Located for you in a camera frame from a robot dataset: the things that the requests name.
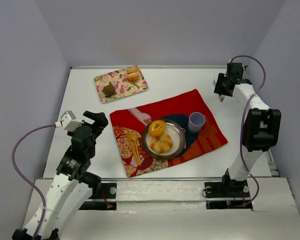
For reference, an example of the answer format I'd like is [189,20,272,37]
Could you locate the pale round bun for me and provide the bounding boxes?
[126,65,139,75]

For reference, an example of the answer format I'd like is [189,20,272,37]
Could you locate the yellow plastic fork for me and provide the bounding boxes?
[126,132,141,166]

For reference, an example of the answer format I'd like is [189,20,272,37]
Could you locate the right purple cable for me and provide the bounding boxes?
[227,55,267,207]

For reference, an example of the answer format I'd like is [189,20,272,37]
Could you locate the brown chocolate bread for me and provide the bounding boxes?
[102,83,116,97]

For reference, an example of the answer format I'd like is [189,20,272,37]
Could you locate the striped twisted bread roll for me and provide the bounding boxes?
[150,133,173,154]

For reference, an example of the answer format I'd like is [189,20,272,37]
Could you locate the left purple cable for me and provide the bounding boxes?
[11,123,60,240]

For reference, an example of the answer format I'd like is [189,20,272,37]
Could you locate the flat tan bun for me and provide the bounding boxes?
[126,72,140,82]

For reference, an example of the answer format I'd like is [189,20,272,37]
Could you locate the red patterned cloth mat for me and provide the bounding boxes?
[110,89,228,177]

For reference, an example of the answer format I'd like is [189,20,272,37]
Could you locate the orange ring bagel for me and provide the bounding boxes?
[148,120,166,137]

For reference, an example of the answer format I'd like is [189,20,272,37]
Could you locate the lavender plastic cup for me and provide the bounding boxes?
[188,112,206,133]

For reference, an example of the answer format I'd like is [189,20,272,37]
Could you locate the round metal plate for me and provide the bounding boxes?
[141,119,186,161]

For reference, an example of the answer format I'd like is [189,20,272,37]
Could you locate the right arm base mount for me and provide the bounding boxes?
[201,181,253,210]

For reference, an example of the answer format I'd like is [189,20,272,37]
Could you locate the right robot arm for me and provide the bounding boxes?
[214,61,282,197]

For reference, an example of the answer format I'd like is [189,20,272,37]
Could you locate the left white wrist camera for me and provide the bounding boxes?
[54,110,83,132]

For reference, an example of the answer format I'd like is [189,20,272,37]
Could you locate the metal tongs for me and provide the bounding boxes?
[212,78,225,102]

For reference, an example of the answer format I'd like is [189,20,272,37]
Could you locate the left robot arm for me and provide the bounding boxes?
[11,110,109,240]

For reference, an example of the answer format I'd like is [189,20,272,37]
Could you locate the floral serving tray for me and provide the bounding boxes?
[93,65,149,104]

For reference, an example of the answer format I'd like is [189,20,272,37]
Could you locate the purple cable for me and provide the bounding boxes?
[11,123,60,240]
[227,55,267,207]

